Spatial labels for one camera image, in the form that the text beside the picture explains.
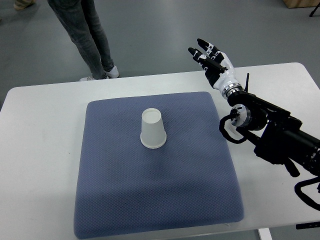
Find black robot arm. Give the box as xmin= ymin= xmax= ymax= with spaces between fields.
xmin=219 ymin=83 xmax=320 ymax=210

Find white paper cup on cushion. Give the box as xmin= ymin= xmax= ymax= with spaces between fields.
xmin=140 ymin=108 xmax=167 ymax=149

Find cardboard box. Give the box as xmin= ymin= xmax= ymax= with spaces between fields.
xmin=283 ymin=0 xmax=320 ymax=9

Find black tripod leg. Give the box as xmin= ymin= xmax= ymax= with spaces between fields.
xmin=309 ymin=3 xmax=320 ymax=17

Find black table control panel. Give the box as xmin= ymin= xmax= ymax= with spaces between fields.
xmin=295 ymin=221 xmax=320 ymax=230

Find blue grey mesh cushion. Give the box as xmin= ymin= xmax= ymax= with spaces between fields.
xmin=74 ymin=91 xmax=244 ymax=239

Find white paper cup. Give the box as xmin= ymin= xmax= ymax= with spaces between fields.
xmin=225 ymin=121 xmax=242 ymax=140
xmin=140 ymin=108 xmax=167 ymax=149

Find person legs in grey jeans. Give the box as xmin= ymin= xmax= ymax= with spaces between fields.
xmin=48 ymin=0 xmax=115 ymax=80

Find white table leg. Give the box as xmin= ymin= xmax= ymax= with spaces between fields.
xmin=257 ymin=228 xmax=273 ymax=240

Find white sneaker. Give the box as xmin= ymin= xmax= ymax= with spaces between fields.
xmin=79 ymin=66 xmax=120 ymax=82

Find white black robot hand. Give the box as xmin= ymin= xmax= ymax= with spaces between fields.
xmin=188 ymin=38 xmax=243 ymax=99

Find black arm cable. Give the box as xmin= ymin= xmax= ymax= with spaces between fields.
xmin=218 ymin=114 xmax=248 ymax=145

